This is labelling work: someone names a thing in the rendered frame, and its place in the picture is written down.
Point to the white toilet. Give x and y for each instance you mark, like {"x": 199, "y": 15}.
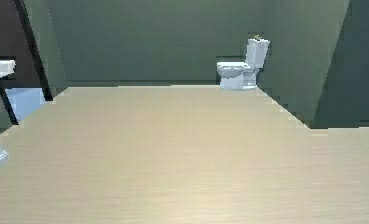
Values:
{"x": 240, "y": 73}

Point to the small yellow object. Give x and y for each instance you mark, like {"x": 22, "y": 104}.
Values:
{"x": 257, "y": 37}

